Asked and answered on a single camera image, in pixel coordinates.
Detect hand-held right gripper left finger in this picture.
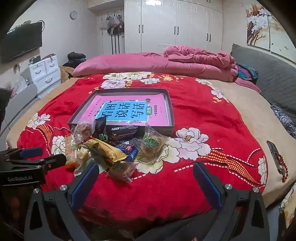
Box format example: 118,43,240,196
24,161,100,241

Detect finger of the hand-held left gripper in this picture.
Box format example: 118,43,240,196
0,146,44,161
7,153,67,172

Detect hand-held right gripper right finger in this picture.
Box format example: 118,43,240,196
193,161,271,241

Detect orange rice cracker packet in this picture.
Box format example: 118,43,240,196
64,134,80,169

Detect pale yellow-green snack packet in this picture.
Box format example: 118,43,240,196
73,145,92,176

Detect yellow snack packet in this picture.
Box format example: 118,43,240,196
82,138,127,164

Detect clear packet with brown pastry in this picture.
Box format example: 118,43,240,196
70,123,96,142

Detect blue candy packet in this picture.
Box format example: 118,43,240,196
114,139,139,163

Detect dark chocolate bar packet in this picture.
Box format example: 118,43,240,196
105,125,146,142

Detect clear green-label cake packet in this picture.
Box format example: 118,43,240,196
106,161,139,183
133,123,170,165

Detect shallow grey cardboard box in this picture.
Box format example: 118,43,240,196
68,88,174,137

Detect grey padded chair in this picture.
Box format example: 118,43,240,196
0,84,41,137

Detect red floral blanket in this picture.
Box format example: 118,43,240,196
17,72,269,225

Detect white drawer cabinet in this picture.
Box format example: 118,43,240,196
28,54,62,93

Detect yellow floral cloth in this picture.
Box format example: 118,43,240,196
279,183,296,230

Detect brown knit blanket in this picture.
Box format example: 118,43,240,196
60,66,75,82

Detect pink book with blue label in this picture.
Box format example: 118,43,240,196
77,95,173,127

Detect beige bed sheet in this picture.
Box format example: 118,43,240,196
0,77,296,209

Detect black and white patterned cloth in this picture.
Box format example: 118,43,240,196
270,104,296,139

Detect black clothes pile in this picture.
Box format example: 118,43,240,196
67,52,87,66

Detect dark pink cloth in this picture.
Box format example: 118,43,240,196
233,76,262,94

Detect colourful striped cloth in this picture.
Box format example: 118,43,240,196
236,63,259,85

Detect pink quilt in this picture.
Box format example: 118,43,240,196
72,52,238,82

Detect grey quilted headboard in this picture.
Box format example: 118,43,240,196
230,43,296,121

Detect crumpled pink duvet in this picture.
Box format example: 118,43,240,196
163,45,238,72

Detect grey hanging cap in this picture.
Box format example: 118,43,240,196
107,15,121,28

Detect white wardrobe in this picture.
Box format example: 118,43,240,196
124,0,223,56

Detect red bead bracelet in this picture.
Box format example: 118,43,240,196
276,154,289,183

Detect black wall television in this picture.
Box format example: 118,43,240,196
0,21,43,63

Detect black hanging straps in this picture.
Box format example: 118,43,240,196
111,34,121,55

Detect floral wall mural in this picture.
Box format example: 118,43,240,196
246,2,296,63

